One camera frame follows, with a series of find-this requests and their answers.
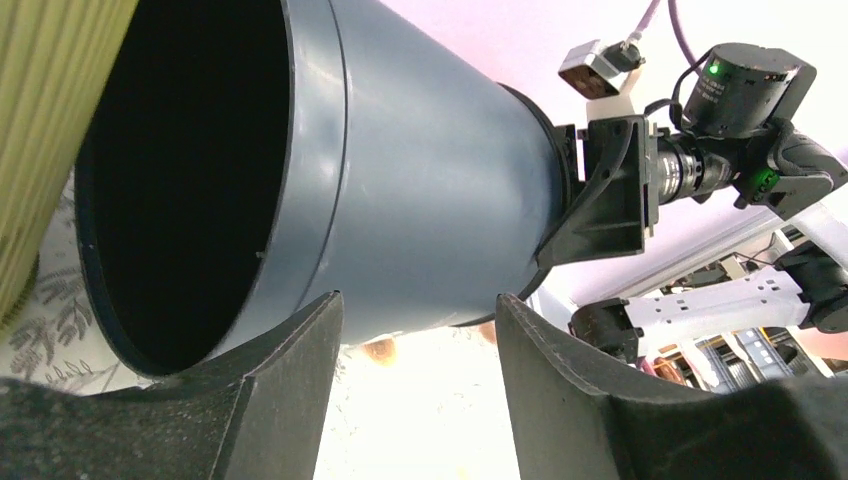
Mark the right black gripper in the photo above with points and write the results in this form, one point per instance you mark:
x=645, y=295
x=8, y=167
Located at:
x=620, y=170

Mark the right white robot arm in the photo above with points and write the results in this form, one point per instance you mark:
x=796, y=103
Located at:
x=735, y=130

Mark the floral table mat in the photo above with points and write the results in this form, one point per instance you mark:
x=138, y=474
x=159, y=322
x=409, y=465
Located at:
x=419, y=406

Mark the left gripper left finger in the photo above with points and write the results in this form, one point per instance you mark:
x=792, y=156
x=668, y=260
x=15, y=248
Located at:
x=255, y=412

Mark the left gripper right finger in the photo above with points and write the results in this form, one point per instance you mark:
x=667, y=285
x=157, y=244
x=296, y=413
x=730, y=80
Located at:
x=577, y=413

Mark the green mesh waste bin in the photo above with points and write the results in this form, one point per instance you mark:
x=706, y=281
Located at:
x=55, y=59

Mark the dark blue round bin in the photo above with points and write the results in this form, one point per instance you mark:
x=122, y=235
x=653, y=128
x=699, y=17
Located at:
x=247, y=157

